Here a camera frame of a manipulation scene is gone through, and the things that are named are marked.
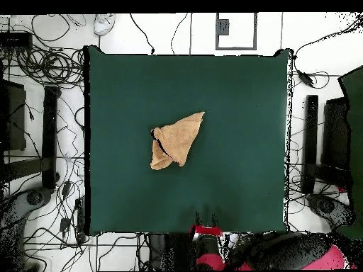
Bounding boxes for black flat panel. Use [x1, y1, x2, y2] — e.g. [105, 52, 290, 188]
[0, 80, 27, 152]
[321, 96, 351, 171]

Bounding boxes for tan terry towel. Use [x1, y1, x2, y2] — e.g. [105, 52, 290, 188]
[149, 110, 206, 171]

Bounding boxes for grey chair base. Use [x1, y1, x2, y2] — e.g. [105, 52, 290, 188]
[0, 186, 53, 230]
[307, 193, 355, 230]

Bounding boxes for dark green table cloth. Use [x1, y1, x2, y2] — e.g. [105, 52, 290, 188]
[84, 45, 293, 236]

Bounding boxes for green cloth sheet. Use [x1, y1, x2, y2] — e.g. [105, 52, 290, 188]
[336, 65, 363, 240]

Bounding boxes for black power adapter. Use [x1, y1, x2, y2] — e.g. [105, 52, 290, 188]
[296, 70, 315, 88]

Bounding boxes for small grey box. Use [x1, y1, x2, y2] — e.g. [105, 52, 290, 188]
[218, 18, 230, 36]

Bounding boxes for white shoe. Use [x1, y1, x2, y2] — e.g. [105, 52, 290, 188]
[92, 13, 116, 37]

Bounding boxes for black electronics box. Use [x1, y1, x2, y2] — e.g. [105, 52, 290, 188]
[0, 31, 33, 49]

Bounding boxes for grey square floor frame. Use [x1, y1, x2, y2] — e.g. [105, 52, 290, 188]
[215, 12, 258, 51]

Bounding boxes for coiled black cable bundle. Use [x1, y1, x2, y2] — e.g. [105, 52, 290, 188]
[16, 46, 86, 86]

